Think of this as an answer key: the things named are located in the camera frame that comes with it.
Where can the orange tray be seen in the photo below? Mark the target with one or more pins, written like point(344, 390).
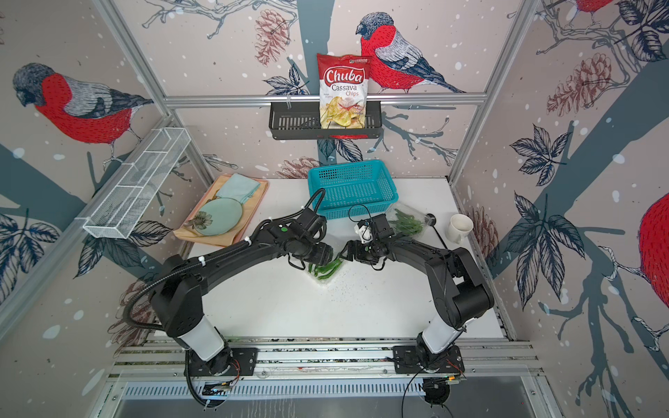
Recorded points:
point(234, 235)

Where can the white mug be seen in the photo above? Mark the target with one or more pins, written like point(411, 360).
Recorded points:
point(459, 228)

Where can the black spoon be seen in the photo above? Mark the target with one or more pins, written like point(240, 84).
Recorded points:
point(431, 221)

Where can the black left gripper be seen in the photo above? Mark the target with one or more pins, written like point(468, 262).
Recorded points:
point(325, 253)

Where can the black wall basket shelf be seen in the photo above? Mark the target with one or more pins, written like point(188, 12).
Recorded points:
point(301, 121)

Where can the clear clamshell container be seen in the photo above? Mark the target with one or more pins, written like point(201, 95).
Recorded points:
point(326, 282)
point(390, 214)

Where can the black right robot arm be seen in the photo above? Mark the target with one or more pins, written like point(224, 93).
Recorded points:
point(457, 286)

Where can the white wire wall shelf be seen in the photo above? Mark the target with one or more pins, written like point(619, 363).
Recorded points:
point(123, 207)

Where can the light green folded cloth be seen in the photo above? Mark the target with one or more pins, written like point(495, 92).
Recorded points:
point(238, 188)

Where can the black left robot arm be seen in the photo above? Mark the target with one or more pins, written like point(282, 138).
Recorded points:
point(173, 304)

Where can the teal plastic basket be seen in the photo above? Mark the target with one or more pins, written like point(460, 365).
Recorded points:
point(358, 188)

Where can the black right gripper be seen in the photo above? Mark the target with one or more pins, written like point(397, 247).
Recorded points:
point(356, 256)

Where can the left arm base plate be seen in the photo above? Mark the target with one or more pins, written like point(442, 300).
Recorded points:
point(229, 362)

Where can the red cassava chips bag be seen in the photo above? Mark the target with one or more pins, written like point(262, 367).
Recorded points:
point(343, 89)

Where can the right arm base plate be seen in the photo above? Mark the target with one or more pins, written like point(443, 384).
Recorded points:
point(412, 360)

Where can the green ceramic plate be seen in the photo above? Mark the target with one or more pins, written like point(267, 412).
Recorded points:
point(216, 217)

